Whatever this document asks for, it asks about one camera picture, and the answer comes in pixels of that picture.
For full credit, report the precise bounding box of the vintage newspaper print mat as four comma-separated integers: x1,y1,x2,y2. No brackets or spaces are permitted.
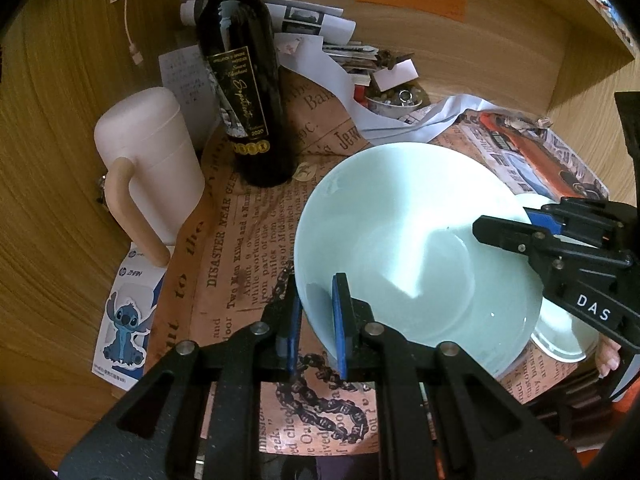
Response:
144,66,582,458

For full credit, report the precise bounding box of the stack of newspapers and magazines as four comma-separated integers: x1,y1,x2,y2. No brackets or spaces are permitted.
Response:
177,0,417,86

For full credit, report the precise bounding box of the stitch cartoon sticker card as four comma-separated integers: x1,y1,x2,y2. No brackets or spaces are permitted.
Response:
92,244,166,391

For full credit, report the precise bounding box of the person's right hand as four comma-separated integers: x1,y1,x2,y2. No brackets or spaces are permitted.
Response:
594,335,620,378

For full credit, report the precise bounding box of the white mug with beige handle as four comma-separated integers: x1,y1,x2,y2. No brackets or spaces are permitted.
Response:
94,87,205,268

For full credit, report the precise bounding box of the curled white paper sheet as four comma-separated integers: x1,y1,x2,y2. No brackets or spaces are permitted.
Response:
273,31,507,148

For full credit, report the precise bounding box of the white small box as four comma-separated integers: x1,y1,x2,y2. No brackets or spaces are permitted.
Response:
371,58,419,92

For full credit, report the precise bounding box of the mint green plate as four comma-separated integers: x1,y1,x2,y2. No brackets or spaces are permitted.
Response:
529,194,601,363

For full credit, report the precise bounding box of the mint green bowl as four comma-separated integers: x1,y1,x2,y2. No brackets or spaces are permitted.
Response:
294,142,542,376

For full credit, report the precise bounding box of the hanging cord with tag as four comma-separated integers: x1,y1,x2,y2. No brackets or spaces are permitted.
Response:
108,0,146,66

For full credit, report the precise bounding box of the white printed receipt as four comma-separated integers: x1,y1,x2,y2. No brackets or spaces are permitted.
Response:
158,44,220,153

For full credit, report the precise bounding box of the dark wine bottle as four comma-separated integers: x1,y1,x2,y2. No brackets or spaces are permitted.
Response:
196,0,295,188

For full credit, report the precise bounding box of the small bowl of trinkets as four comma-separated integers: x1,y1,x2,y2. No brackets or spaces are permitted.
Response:
366,84,430,119

